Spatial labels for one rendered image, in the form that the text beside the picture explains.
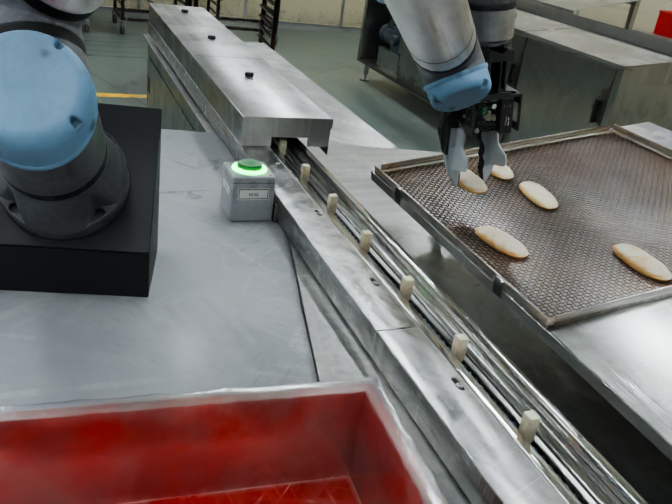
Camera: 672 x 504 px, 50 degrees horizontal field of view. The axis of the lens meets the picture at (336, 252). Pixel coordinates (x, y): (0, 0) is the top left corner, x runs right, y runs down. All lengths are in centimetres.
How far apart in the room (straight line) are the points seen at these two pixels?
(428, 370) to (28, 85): 48
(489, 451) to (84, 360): 43
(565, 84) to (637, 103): 39
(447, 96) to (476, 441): 38
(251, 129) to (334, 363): 65
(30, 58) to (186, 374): 35
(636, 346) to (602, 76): 292
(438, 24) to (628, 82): 298
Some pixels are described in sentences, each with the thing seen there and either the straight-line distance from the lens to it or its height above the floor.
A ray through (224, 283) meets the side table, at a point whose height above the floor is 82.
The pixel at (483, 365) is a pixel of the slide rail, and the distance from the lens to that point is 84.
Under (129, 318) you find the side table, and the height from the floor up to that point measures 82.
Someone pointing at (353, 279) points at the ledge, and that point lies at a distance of 93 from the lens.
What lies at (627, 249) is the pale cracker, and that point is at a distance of 104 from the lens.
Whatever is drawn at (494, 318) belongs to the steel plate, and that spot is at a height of 82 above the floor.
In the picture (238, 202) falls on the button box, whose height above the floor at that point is 85.
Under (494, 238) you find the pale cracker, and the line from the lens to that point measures 103.
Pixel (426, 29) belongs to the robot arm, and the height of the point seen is 119.
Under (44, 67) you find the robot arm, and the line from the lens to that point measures 74.
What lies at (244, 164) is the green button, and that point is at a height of 91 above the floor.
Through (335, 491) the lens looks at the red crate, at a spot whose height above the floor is 82.
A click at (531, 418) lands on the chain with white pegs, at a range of 75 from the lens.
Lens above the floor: 129
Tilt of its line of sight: 26 degrees down
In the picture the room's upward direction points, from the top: 9 degrees clockwise
